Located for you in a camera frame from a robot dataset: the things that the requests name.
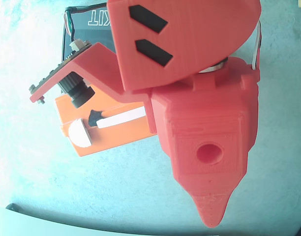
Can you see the white flat panel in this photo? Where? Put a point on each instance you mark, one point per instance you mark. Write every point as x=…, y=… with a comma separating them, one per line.
x=30, y=223

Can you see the orange plastic box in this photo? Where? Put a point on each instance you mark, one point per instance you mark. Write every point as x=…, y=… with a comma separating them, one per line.
x=116, y=137

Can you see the white round box knob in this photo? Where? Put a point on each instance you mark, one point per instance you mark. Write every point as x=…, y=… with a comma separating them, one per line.
x=78, y=134

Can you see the black camera module with lens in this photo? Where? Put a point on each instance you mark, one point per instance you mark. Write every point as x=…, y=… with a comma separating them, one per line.
x=76, y=91

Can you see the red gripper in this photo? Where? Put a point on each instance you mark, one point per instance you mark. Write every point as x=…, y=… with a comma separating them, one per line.
x=207, y=147

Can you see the red fixed gripper finger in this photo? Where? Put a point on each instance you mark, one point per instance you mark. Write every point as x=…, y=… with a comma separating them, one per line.
x=212, y=209

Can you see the black cardboard box white print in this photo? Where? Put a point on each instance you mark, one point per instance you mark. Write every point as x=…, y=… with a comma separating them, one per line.
x=91, y=37

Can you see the red camera mount bracket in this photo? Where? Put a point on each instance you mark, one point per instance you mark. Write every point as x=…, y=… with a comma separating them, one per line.
x=96, y=64

